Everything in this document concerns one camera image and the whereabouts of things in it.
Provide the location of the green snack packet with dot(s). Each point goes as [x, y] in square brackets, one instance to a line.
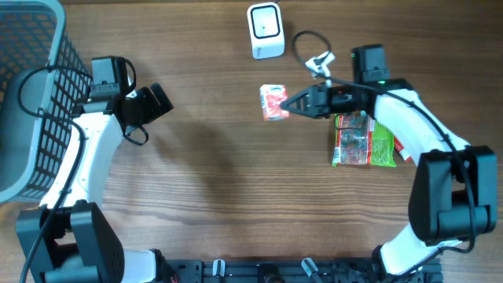
[360, 140]

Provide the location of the pink tissue pack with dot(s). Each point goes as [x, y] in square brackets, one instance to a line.
[271, 98]

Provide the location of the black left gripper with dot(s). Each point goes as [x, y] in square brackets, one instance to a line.
[153, 108]

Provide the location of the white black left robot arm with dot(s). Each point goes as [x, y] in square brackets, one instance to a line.
[68, 239]

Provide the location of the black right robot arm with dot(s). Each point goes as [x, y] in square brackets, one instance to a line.
[454, 194]

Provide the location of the red stick packet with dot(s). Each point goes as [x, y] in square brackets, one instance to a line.
[400, 149]

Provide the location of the grey plastic mesh basket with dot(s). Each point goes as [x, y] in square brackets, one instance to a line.
[42, 76]

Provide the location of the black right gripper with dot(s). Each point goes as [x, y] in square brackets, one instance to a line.
[313, 93]

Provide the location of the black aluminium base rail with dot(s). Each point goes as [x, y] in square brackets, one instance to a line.
[351, 270]

